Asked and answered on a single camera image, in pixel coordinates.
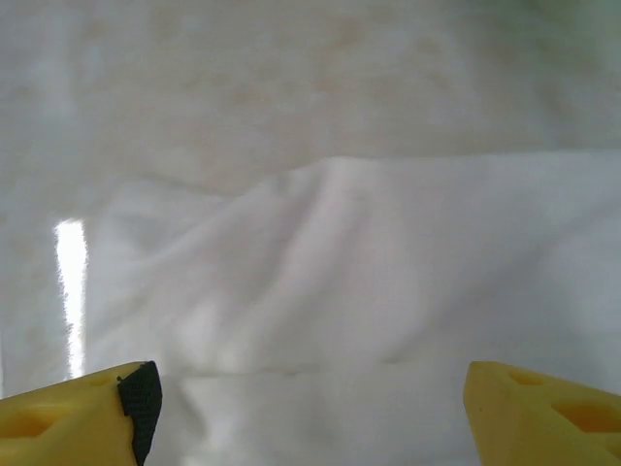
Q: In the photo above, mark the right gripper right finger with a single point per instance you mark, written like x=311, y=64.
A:
x=533, y=417

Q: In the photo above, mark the large white t-shirt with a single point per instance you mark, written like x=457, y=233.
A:
x=388, y=272

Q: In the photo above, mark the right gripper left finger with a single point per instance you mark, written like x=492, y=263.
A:
x=63, y=422

